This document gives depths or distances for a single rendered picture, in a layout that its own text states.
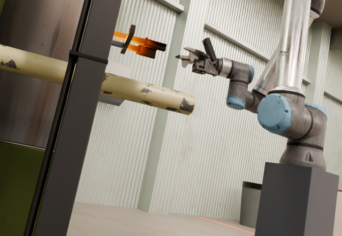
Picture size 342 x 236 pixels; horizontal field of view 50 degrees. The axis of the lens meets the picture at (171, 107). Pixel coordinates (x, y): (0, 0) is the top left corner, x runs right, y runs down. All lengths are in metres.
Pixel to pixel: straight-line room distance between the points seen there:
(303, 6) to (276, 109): 0.47
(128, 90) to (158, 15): 4.03
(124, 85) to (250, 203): 4.46
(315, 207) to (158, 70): 3.35
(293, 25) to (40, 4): 1.02
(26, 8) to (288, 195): 1.15
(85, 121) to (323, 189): 1.24
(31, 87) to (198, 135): 4.17
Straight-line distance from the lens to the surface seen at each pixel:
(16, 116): 0.95
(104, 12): 0.54
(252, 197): 5.08
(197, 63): 1.68
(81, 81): 0.51
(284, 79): 1.54
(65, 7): 1.01
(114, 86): 0.73
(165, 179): 4.43
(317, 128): 1.62
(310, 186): 1.52
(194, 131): 4.95
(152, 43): 1.67
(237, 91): 1.70
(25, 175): 0.94
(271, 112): 1.48
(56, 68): 0.72
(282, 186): 1.58
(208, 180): 5.20
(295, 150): 1.60
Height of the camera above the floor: 0.47
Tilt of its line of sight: 10 degrees up
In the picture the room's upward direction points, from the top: 11 degrees clockwise
